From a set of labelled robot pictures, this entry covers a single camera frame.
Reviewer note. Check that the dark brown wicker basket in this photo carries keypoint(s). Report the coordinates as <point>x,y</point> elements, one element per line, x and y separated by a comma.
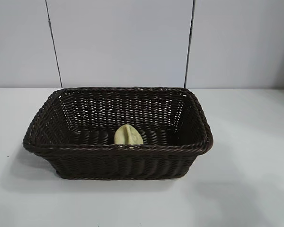
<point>123,158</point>

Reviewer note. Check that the pale yellow egg yolk pastry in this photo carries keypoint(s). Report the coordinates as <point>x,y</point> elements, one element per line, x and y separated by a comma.
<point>129,136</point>

